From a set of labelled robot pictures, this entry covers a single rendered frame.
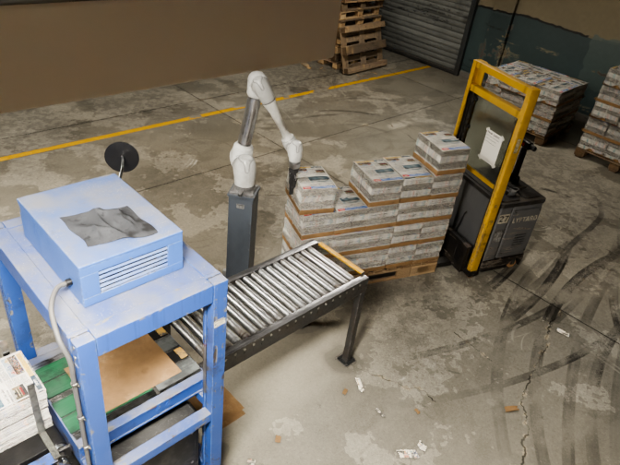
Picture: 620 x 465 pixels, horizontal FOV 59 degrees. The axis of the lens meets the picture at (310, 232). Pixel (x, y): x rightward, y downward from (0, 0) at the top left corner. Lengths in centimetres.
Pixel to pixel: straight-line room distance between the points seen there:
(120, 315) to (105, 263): 21
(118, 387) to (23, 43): 255
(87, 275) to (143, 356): 100
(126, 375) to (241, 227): 164
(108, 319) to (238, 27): 171
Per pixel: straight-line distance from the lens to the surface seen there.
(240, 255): 442
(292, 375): 414
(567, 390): 477
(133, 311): 230
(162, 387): 300
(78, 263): 224
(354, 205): 451
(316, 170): 445
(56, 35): 61
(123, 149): 295
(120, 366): 313
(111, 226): 240
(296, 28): 77
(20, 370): 286
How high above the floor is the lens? 308
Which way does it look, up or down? 33 degrees down
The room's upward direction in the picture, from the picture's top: 8 degrees clockwise
